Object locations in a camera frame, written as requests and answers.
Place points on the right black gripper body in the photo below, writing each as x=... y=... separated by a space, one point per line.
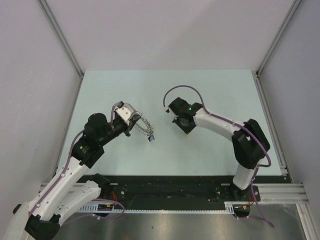
x=186 y=128

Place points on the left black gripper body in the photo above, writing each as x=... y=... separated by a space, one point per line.
x=124 y=128

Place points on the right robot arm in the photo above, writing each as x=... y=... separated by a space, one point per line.
x=250 y=144

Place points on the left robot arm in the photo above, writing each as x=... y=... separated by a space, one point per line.
x=43 y=216

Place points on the blue tag key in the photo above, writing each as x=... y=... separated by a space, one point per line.
x=151 y=138

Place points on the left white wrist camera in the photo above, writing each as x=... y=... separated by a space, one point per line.
x=125 y=111

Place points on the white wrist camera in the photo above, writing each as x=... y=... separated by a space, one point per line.
x=125 y=111
x=166 y=109

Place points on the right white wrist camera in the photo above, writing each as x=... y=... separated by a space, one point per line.
x=166 y=109

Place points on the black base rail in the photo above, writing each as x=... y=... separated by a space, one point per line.
x=178 y=193

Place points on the slotted cable duct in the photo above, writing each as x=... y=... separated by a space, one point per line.
x=92 y=208

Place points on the left aluminium frame post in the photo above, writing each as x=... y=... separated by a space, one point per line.
x=48 y=13

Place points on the aluminium frame post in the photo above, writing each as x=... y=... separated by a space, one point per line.
x=48 y=13
x=295 y=6

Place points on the right aluminium frame post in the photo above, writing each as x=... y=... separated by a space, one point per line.
x=295 y=6

